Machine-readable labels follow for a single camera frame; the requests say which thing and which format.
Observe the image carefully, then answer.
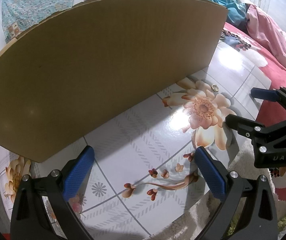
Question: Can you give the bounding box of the white fluffy blanket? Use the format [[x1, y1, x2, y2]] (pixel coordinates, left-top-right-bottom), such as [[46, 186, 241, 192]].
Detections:
[[151, 141, 286, 239]]

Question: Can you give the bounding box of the pink quilt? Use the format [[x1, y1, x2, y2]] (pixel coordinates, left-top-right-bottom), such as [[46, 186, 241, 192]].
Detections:
[[246, 4, 286, 68]]

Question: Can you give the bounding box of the floral white mat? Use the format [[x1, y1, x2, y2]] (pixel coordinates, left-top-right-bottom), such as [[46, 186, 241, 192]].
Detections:
[[30, 40, 271, 239]]

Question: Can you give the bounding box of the brown cardboard box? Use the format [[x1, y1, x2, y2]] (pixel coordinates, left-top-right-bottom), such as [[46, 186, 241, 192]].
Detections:
[[0, 0, 228, 162]]

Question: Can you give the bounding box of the teal patterned wall cloth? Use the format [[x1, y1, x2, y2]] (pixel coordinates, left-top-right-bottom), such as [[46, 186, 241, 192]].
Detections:
[[1, 0, 74, 43]]

